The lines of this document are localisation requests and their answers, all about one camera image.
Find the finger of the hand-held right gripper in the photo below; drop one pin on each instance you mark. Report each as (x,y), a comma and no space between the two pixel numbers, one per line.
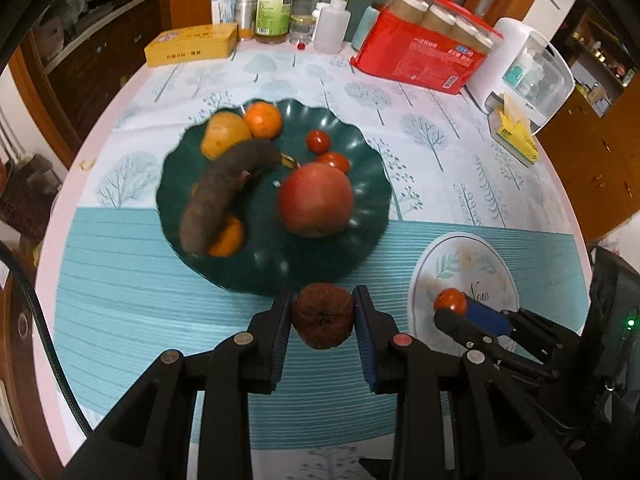
(487,314)
(460,327)

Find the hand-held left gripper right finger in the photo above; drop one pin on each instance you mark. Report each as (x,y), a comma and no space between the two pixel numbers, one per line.
(362,342)

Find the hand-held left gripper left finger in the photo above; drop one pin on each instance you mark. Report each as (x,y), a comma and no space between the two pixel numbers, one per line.
(282,342)

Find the red tomato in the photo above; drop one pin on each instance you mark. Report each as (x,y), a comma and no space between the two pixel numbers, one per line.
(336,161)
(449,300)
(317,141)

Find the wrinkled brown round fruit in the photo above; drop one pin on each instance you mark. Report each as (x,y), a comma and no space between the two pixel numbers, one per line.
(322,315)

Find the dark green scalloped plate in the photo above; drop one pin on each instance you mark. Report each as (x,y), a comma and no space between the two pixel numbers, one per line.
(310,260)

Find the orange mandarin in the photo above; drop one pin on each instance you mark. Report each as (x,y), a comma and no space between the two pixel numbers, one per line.
(229,240)
(263,120)

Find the large red apple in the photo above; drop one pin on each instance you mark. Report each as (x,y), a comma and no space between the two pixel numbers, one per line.
(315,200)

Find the brown sweet potato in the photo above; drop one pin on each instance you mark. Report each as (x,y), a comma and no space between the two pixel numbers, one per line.
(220,185)

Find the wooden side cabinet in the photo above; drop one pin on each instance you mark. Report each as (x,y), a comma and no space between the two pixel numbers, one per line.
(595,160)

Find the tree print tablecloth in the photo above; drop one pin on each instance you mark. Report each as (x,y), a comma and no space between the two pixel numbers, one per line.
(125,270)

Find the yellow tissue pack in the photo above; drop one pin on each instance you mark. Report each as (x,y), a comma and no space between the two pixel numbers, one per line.
(517,135)

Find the yellowish orange fruit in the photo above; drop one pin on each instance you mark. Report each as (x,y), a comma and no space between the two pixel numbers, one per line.
(224,132)

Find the white countertop appliance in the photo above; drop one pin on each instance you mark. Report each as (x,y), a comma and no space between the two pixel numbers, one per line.
(520,65)

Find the red paper cup package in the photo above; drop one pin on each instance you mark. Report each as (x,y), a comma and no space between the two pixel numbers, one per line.
(425,55)

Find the dark woven basket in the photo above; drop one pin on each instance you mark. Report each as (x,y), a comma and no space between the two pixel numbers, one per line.
(25,200)

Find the yellow flat box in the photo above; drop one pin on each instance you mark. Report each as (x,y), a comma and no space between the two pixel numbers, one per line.
(190,45)

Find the small clear glass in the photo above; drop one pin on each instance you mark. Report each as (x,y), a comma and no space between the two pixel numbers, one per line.
(302,27)

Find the white squeeze bottle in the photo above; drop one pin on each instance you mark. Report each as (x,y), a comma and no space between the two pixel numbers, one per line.
(331,25)

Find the small metal-lid jar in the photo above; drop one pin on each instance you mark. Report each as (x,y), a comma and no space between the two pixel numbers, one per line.
(245,17)

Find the green label glass bottle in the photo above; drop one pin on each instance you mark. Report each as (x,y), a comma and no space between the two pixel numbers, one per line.
(273,10)

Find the wooden glass door cabinet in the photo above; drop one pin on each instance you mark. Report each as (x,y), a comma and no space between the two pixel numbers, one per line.
(100,60)

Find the blue and white carton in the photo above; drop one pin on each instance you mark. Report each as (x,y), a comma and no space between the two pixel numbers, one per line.
(224,2)

